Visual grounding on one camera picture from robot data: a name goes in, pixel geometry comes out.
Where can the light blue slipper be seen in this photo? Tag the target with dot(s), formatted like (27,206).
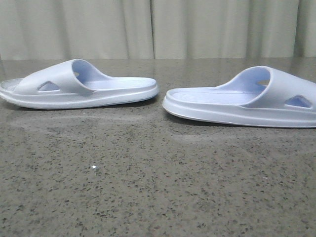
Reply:
(257,96)
(75,84)

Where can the white pleated curtain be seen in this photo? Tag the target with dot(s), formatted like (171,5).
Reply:
(161,29)

